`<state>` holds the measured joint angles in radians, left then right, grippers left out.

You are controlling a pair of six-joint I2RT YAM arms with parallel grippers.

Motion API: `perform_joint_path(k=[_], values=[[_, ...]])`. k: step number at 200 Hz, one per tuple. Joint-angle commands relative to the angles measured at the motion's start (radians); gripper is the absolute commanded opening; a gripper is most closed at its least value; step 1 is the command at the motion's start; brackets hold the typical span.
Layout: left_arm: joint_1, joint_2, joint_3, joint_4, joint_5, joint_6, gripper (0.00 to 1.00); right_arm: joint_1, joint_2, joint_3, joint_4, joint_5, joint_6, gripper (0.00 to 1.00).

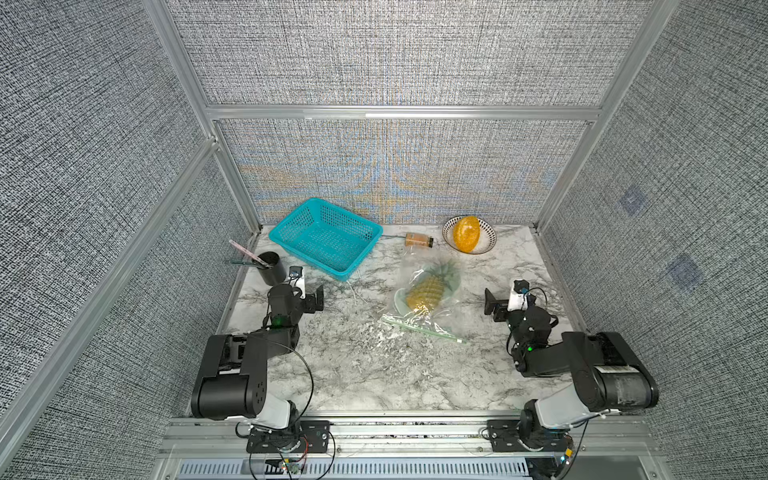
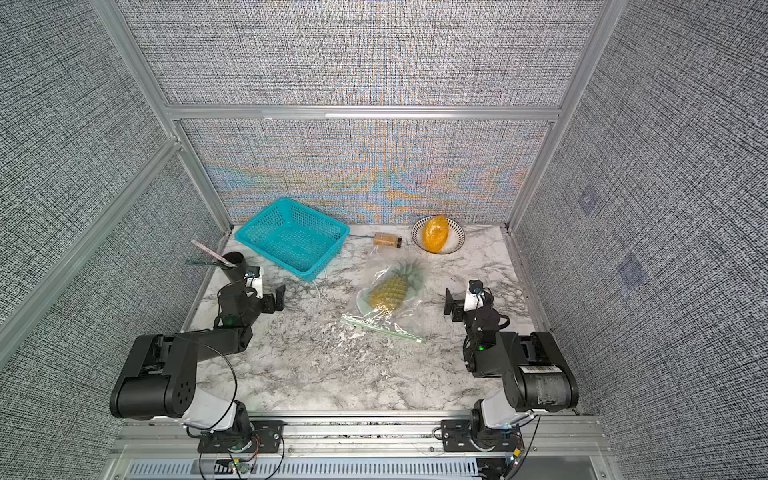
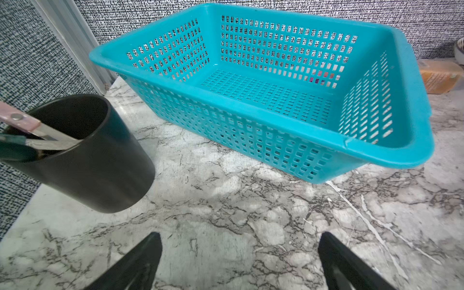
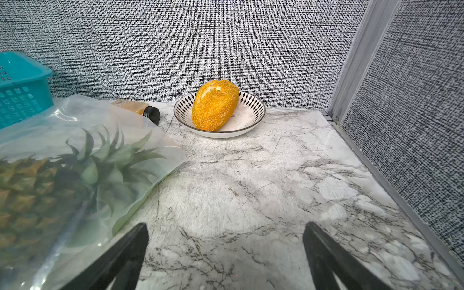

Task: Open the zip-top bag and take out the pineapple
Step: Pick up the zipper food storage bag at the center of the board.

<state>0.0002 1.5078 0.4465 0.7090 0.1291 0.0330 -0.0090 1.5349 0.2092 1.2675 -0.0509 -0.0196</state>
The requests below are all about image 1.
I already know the clear zip-top bag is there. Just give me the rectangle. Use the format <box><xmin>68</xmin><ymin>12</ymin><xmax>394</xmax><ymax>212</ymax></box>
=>
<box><xmin>381</xmin><ymin>247</ymin><xmax>465</xmax><ymax>344</ymax></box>

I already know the yellow pineapple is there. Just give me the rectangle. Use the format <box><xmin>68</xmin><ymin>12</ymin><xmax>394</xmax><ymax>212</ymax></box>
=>
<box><xmin>405</xmin><ymin>260</ymin><xmax>460</xmax><ymax>315</ymax></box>

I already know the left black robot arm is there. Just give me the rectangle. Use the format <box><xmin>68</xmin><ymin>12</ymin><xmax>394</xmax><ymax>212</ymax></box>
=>
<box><xmin>190</xmin><ymin>283</ymin><xmax>325</xmax><ymax>431</ymax></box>

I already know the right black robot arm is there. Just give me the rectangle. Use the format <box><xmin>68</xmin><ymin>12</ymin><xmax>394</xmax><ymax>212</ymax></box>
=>
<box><xmin>484</xmin><ymin>281</ymin><xmax>660</xmax><ymax>452</ymax></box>

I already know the black pen cup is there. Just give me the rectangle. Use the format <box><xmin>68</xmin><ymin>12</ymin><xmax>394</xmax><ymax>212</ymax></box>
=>
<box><xmin>257</xmin><ymin>251</ymin><xmax>287</xmax><ymax>287</ymax></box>

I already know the teal plastic basket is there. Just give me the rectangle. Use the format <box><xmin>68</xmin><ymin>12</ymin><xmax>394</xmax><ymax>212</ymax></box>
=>
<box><xmin>269</xmin><ymin>198</ymin><xmax>383</xmax><ymax>282</ymax></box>

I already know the patterned ceramic plate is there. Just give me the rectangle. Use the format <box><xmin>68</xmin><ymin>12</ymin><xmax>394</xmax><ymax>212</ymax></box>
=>
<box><xmin>442</xmin><ymin>216</ymin><xmax>497</xmax><ymax>255</ymax></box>

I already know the orange fruit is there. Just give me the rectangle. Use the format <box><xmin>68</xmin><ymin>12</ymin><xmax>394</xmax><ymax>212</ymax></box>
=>
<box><xmin>453</xmin><ymin>216</ymin><xmax>481</xmax><ymax>253</ymax></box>

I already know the small brown glass bottle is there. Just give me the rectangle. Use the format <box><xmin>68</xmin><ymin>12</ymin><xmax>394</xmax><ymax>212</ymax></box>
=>
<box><xmin>405</xmin><ymin>232</ymin><xmax>434</xmax><ymax>248</ymax></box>

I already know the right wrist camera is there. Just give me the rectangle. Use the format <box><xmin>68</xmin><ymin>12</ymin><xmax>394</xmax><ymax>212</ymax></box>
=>
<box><xmin>507</xmin><ymin>279</ymin><xmax>530</xmax><ymax>311</ymax></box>

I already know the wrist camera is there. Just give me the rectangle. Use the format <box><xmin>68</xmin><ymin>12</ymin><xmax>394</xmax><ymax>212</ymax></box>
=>
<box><xmin>507</xmin><ymin>279</ymin><xmax>530</xmax><ymax>311</ymax></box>
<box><xmin>288</xmin><ymin>266</ymin><xmax>306</xmax><ymax>299</ymax></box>

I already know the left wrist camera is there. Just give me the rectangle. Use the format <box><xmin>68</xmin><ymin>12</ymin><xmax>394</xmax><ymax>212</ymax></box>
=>
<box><xmin>288</xmin><ymin>266</ymin><xmax>306</xmax><ymax>299</ymax></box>

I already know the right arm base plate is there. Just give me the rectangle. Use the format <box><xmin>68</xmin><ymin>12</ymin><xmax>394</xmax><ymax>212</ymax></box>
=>
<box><xmin>486</xmin><ymin>419</ymin><xmax>573</xmax><ymax>453</ymax></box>

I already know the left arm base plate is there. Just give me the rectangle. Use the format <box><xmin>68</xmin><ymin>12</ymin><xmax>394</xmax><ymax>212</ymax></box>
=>
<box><xmin>246</xmin><ymin>420</ymin><xmax>331</xmax><ymax>455</ymax></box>

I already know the aluminium front rail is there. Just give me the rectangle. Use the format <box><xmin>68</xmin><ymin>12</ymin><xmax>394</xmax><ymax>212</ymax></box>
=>
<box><xmin>150</xmin><ymin>411</ymin><xmax>673</xmax><ymax>479</ymax></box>

